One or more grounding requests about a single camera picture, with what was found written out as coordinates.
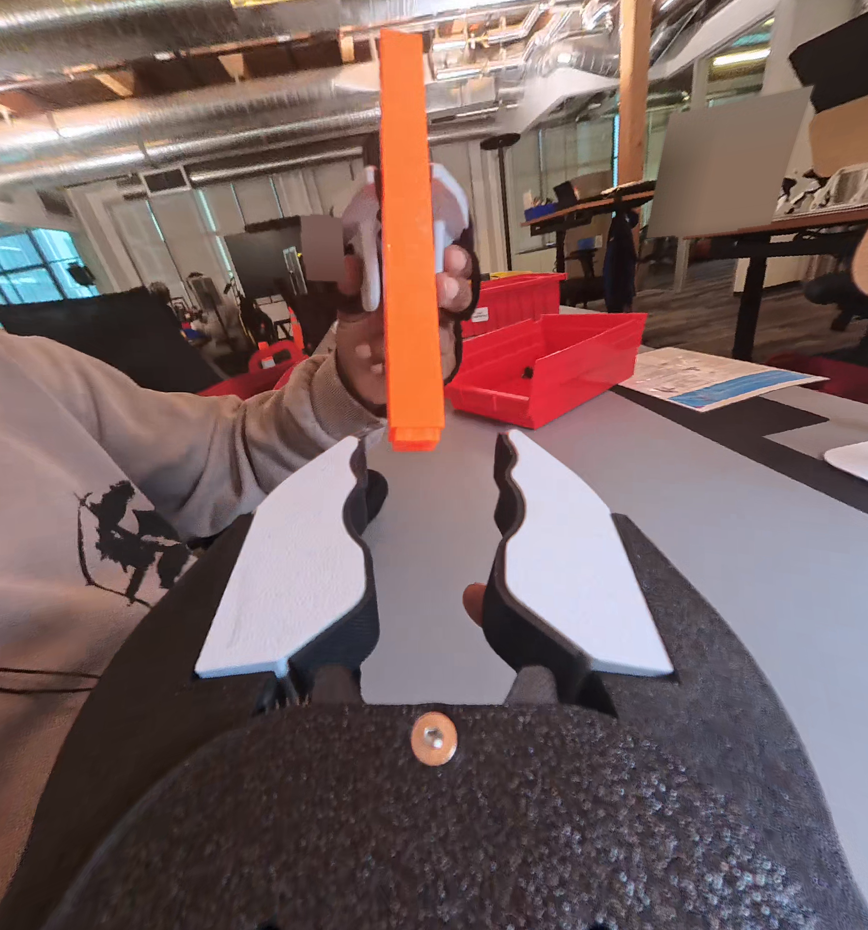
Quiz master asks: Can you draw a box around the low red plastic bin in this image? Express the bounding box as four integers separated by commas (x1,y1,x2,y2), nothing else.
445,312,649,431

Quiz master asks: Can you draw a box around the blue white paper sheet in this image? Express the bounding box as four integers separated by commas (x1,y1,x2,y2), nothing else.
619,346,829,413

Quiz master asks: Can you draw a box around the person's left hand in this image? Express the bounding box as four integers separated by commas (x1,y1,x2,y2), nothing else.
334,249,479,420

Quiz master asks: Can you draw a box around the person's left forearm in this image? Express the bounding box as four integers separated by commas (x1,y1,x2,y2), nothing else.
136,351,388,542

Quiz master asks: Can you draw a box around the red plastic basket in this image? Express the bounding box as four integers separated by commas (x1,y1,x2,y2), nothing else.
198,341,311,398

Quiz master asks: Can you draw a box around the grey panel board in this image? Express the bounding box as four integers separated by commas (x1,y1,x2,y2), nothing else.
647,87,813,241

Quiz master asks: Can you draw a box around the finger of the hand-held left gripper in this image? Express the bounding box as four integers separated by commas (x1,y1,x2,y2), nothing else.
341,167,384,253
430,163,473,253

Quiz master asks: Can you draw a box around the black floor lamp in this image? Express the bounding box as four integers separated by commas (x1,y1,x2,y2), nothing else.
480,133,522,273

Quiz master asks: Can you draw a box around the beige chair with black cover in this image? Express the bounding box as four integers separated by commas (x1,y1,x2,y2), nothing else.
790,15,868,183

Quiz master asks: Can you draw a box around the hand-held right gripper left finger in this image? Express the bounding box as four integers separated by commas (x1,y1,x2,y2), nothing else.
194,436,380,680

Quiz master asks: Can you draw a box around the long orange block stick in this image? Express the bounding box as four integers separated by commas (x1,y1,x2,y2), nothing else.
378,29,447,453

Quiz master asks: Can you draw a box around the silver ventilation duct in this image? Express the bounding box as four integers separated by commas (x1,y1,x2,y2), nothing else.
0,138,368,191
0,69,388,164
0,0,624,84

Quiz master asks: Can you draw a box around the black divider panel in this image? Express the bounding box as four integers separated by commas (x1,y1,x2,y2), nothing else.
0,287,220,393

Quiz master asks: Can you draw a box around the large red plastic bin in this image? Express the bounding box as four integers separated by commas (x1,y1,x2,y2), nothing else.
463,271,567,339

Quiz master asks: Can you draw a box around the wooden desk black frame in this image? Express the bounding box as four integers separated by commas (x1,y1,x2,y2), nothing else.
521,182,656,292

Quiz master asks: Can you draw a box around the long wooden desk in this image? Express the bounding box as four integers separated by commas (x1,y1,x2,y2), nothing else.
684,203,868,364

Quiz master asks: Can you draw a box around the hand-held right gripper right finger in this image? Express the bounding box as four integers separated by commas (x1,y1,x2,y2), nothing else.
481,430,676,678

